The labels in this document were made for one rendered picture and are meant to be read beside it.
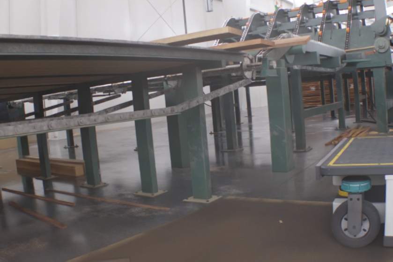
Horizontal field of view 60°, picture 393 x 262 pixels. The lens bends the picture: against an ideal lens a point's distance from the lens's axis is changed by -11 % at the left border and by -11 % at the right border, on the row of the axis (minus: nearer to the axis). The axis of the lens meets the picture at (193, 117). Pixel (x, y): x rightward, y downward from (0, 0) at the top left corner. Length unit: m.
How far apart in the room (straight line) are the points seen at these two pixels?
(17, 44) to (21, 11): 7.20
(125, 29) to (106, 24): 0.68
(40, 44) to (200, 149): 1.16
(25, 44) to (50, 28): 7.10
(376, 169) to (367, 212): 0.19
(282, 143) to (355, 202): 1.49
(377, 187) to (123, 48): 1.12
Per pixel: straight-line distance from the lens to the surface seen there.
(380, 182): 1.44
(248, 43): 2.12
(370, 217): 1.34
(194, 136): 2.12
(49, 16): 8.46
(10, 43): 1.24
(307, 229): 1.60
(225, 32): 1.63
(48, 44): 1.31
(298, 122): 3.62
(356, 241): 1.38
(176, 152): 3.25
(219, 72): 2.53
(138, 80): 2.37
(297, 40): 2.65
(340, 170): 1.22
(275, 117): 2.73
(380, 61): 4.60
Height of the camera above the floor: 0.58
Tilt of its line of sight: 3 degrees down
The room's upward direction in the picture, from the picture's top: 5 degrees counter-clockwise
